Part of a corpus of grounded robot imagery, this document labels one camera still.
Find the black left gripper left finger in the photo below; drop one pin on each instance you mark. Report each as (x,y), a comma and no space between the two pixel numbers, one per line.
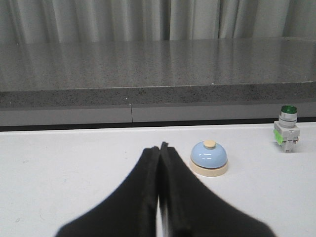
(130,211)

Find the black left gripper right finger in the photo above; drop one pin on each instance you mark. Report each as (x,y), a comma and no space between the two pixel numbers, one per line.
(190,209)

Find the blue desk bell cream base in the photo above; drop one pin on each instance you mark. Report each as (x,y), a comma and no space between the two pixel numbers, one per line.
(208,158)

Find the grey granite counter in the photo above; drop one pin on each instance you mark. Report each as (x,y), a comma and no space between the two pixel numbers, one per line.
(178,81)

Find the grey curtain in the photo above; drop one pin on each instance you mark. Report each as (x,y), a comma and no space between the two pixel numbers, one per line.
(36,21)

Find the green pushbutton switch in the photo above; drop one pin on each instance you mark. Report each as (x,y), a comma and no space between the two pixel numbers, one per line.
(286,131)

